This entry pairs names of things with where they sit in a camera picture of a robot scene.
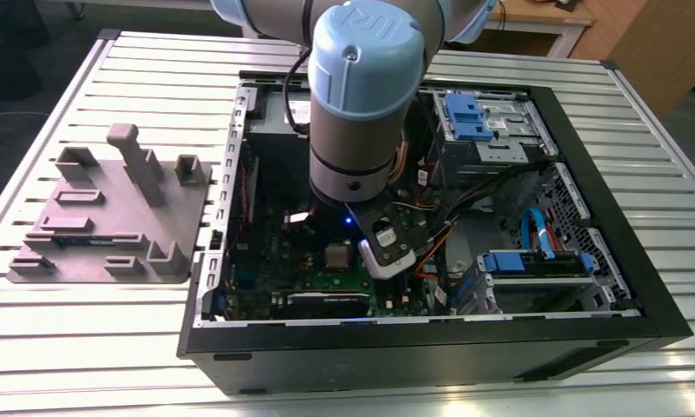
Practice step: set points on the silver CPU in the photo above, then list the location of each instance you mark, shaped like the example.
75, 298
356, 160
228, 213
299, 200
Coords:
338, 255

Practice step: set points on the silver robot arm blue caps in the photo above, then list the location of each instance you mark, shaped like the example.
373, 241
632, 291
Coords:
354, 152

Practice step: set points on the CPU socket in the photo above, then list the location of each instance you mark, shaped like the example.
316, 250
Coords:
339, 269

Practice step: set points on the green motherboard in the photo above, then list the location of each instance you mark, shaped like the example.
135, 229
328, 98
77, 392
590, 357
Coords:
266, 269

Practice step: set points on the black NVIDIA graphics card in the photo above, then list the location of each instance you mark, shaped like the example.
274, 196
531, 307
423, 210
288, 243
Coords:
324, 304

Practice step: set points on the RAM stick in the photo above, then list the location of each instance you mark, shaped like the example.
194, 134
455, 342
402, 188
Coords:
405, 289
87, 241

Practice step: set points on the grey power supply unit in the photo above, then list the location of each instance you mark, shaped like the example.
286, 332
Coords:
272, 113

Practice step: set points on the hard disk in blue carrier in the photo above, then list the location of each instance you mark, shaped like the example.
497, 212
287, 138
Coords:
507, 262

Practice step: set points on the black PC case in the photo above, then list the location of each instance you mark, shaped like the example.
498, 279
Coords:
382, 360

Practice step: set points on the blue drive bay latch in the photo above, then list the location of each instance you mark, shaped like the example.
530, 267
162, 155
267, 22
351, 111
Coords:
469, 113

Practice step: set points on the metal drive cage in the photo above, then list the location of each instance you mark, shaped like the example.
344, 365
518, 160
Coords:
510, 152

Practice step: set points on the metal disk bay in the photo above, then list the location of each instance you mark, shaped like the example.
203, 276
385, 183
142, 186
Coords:
545, 281

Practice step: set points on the grey parts rack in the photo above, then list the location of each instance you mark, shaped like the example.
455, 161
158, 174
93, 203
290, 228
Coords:
92, 260

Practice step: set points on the wooden desk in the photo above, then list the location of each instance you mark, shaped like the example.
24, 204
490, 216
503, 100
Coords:
557, 17

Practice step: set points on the wooden cabinet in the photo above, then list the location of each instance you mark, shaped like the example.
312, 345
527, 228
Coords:
666, 43

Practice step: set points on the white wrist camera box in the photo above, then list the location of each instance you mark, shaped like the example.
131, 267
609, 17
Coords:
391, 260

